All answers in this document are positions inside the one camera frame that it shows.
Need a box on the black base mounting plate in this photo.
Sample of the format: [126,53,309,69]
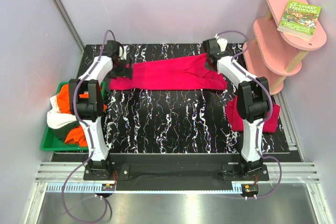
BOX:
[83,153,269,182]

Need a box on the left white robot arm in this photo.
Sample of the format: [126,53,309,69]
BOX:
[68,40,133,180]

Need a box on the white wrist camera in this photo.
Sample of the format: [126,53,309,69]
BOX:
[215,34,228,52]
[118,45,127,60]

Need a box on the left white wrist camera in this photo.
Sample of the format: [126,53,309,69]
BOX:
[118,45,127,60]

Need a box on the pink three-tier shelf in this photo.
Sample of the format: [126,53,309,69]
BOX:
[243,0,327,95]

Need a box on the folded dark pink t-shirt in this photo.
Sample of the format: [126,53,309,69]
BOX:
[225,96,280,133]

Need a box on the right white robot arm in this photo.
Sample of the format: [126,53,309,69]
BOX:
[202,37,272,180]

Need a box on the green storey treehouse book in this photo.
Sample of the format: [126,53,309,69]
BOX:
[277,0,321,41]

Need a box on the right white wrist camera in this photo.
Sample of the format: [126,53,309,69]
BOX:
[215,34,228,52]

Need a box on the orange t-shirt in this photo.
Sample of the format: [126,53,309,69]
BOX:
[56,84,108,146]

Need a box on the magenta t-shirt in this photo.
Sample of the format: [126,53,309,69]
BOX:
[109,54,227,90]

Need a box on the green plastic basket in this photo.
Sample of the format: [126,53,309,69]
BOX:
[40,81,107,153]

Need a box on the aluminium rail frame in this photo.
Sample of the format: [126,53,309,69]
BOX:
[36,162,320,184]

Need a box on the white t-shirt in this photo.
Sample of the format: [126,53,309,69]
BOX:
[47,95,79,130]

